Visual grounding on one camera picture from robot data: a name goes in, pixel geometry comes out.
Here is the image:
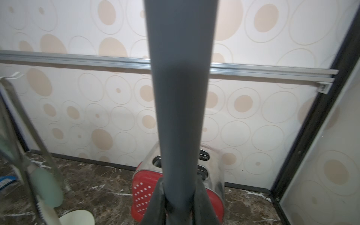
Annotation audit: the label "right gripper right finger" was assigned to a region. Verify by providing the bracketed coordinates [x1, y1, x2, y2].
[192, 175, 220, 225]

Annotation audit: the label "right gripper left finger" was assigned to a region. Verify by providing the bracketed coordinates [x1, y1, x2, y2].
[140, 178, 166, 225]

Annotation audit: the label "white utensil rack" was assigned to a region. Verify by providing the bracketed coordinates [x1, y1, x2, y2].
[36, 196, 96, 225]

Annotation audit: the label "dark grey rack back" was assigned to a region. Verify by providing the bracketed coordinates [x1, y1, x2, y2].
[144, 1, 218, 220]

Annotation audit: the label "green tongs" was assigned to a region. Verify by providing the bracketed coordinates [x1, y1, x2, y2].
[1, 135, 64, 208]

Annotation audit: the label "red white toaster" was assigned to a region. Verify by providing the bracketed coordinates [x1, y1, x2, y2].
[131, 143, 225, 224]

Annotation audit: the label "blue small package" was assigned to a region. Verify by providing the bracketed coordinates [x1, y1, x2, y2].
[0, 176, 17, 191]

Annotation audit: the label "horizontal aluminium bar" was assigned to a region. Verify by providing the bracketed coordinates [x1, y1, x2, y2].
[1, 50, 339, 94]

